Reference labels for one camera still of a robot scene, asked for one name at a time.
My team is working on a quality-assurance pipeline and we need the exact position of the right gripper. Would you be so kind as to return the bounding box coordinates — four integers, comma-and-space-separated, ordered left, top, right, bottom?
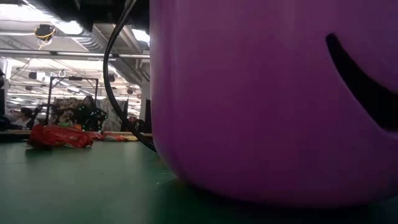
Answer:
40, 0, 150, 32

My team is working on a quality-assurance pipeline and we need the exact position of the red orange candy packet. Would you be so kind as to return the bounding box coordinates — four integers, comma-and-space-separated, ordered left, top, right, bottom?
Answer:
104, 133, 127, 142

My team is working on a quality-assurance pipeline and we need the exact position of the bright ceiling light panel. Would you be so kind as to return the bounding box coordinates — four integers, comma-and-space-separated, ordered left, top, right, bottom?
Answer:
132, 28, 151, 44

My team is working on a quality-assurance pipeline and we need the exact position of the horizontal ceiling pipe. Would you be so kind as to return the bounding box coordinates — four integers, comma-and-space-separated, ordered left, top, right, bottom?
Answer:
0, 49, 150, 60

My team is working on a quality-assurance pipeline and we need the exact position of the grey hanging cloth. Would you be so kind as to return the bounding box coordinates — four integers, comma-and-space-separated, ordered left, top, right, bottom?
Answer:
98, 98, 129, 132

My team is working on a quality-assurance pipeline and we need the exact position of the patterned cloth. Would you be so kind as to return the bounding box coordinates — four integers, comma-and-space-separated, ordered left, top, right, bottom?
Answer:
49, 96, 82, 125

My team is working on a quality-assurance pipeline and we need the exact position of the black monitor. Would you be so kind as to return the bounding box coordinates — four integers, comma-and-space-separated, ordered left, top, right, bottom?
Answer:
144, 98, 152, 134

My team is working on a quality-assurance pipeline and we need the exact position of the purple pumpkin bucket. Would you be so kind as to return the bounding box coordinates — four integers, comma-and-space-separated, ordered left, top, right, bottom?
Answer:
149, 0, 398, 208

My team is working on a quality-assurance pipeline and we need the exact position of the green table mat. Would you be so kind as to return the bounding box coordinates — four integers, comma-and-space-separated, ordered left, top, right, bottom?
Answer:
0, 138, 398, 224

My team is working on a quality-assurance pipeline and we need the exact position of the black handle of purple bucket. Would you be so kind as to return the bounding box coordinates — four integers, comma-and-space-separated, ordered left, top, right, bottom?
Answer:
102, 0, 158, 153

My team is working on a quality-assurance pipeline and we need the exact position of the black ceiling cable reel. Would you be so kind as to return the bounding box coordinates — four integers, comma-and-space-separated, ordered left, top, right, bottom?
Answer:
34, 24, 57, 42

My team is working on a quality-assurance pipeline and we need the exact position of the black metal frame stand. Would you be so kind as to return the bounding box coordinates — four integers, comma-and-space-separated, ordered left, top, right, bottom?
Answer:
45, 75, 100, 125

